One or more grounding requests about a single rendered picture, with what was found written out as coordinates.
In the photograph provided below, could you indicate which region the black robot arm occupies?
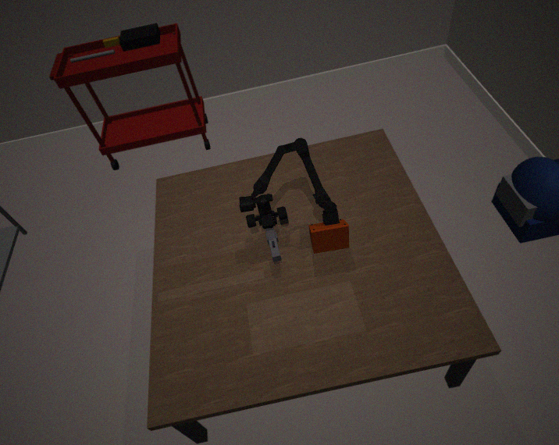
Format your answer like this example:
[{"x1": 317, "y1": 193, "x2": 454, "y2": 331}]
[{"x1": 239, "y1": 138, "x2": 340, "y2": 229}]

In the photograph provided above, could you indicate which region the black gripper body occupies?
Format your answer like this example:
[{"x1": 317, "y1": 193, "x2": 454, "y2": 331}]
[{"x1": 246, "y1": 206, "x2": 288, "y2": 228}]

